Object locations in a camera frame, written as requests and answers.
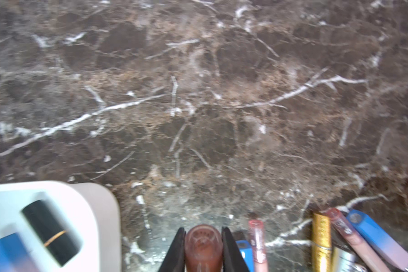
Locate white plastic storage box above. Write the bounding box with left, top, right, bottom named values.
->
left=0, top=181, right=122, bottom=272

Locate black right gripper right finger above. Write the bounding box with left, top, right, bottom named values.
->
left=222, top=227, right=249, bottom=272

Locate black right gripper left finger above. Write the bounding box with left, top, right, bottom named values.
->
left=158, top=227, right=187, bottom=272

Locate gold glitter lipstick tube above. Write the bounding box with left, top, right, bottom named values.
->
left=312, top=213, right=332, bottom=272

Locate blue pink gradient lipstick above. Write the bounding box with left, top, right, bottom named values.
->
left=0, top=233, right=40, bottom=272
left=346, top=210, right=408, bottom=272
left=236, top=240, right=255, bottom=272

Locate brown translucent lip gloss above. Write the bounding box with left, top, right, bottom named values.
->
left=184, top=224, right=223, bottom=272

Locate clear pink lip gloss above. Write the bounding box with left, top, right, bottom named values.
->
left=248, top=219, right=269, bottom=272

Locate long pink lip gloss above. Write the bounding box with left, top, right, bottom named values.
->
left=326, top=208, right=391, bottom=272

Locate black lipstick tube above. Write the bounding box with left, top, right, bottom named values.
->
left=22, top=200, right=79, bottom=267

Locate silver lipstick tube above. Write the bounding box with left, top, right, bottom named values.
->
left=330, top=247, right=368, bottom=272

